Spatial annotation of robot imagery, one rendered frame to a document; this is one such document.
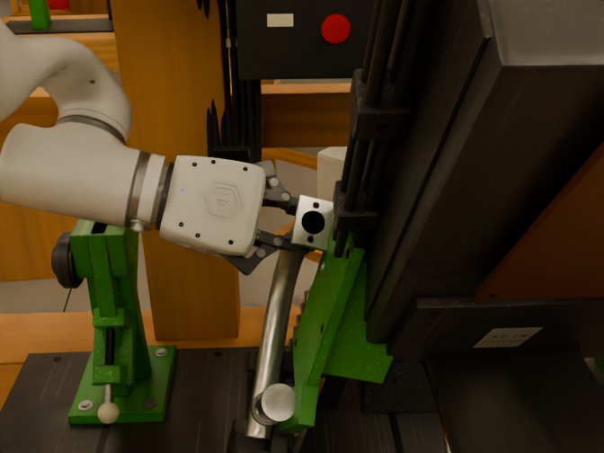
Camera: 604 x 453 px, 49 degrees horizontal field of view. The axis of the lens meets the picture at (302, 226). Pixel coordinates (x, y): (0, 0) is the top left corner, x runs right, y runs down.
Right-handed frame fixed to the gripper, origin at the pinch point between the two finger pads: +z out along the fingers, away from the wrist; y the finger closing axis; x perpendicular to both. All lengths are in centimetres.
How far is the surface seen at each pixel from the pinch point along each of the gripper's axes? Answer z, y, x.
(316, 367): 3.2, -15.2, -3.6
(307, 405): 3.3, -19.0, -2.0
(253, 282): 22, 34, 211
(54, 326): -30, -12, 52
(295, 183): 43, 109, 280
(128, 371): -15.6, -17.7, 25.1
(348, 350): 6.1, -13.0, -4.0
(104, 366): -18.7, -17.7, 22.9
